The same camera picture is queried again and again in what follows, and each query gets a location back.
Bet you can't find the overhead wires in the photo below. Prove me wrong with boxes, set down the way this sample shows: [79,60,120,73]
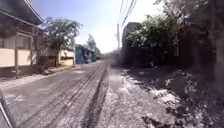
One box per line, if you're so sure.
[117,0,138,29]

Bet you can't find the yellow building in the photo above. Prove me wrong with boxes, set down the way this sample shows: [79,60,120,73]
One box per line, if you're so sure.
[46,48,76,68]

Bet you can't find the tall distant tree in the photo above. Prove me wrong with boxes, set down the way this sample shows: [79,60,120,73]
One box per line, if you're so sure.
[85,33,102,56]

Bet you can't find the dirt verge with rubble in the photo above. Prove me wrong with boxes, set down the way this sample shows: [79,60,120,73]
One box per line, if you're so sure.
[121,64,224,128]

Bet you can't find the utility pole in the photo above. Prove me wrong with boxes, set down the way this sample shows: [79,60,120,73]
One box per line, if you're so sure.
[116,22,121,52]

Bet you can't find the beige building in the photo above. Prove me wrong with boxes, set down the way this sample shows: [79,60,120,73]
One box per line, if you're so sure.
[0,0,46,78]

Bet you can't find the grey concrete road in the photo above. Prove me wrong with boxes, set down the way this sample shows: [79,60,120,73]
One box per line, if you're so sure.
[0,60,168,128]

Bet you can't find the green bushes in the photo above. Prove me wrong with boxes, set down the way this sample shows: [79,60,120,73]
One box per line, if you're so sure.
[125,13,183,66]

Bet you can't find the dark wall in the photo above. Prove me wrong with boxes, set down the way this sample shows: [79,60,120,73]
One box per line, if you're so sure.
[121,0,224,83]

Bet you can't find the broad green tree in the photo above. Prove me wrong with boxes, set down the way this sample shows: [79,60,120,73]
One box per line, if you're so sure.
[42,17,84,56]

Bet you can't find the concrete kerb strip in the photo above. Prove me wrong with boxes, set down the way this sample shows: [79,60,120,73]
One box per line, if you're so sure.
[0,64,79,88]

